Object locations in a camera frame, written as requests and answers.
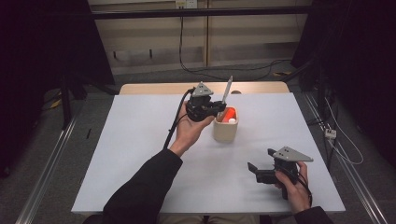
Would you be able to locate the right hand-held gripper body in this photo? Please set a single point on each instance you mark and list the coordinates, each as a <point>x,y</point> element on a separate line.
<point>281,169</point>

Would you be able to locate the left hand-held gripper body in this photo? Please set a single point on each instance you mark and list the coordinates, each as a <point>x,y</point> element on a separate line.
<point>200,104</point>

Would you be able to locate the orange highlighter pen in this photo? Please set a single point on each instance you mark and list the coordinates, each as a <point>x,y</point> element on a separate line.
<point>229,112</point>

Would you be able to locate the silver pen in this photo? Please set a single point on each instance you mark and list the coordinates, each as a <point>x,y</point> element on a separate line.
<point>228,88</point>

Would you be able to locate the cream square pen holder cup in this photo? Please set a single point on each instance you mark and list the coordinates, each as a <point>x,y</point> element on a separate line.
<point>224,132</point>

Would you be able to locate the person's left hand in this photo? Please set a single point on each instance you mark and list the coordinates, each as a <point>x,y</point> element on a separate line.
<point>188,130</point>

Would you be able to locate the person's right hand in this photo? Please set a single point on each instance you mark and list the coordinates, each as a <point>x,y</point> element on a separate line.
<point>297,196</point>

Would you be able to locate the person's right leg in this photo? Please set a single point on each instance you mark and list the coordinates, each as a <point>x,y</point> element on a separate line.
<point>233,220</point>

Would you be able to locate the person's leg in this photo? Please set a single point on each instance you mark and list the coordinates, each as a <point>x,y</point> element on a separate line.
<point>180,220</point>
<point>233,220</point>

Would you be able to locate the white power strip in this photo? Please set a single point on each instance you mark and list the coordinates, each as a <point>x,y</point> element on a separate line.
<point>330,133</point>

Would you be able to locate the yellow floor tape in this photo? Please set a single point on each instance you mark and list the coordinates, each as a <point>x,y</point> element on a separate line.
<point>281,73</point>
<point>55,104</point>

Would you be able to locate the black metal stand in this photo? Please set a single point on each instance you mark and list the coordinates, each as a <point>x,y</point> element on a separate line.
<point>66,105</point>
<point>320,87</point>

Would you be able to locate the white table mat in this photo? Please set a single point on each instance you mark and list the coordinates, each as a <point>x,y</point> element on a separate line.
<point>124,140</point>

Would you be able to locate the person's left leg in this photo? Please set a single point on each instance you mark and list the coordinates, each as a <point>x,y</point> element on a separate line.
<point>180,220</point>

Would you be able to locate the black horizontal bar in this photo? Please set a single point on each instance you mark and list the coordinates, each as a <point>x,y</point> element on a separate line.
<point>186,12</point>

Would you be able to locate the small black floor item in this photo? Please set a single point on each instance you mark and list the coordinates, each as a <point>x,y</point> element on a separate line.
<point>88,133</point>

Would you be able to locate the dark curtain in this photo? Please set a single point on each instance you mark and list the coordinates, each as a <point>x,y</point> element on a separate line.
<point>31,46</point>
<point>358,46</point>

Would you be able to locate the aluminium floor rail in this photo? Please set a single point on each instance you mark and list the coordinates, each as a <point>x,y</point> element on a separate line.
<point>351,174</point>
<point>46,177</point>

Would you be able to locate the white wall socket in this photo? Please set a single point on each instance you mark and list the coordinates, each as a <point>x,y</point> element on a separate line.
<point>186,3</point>

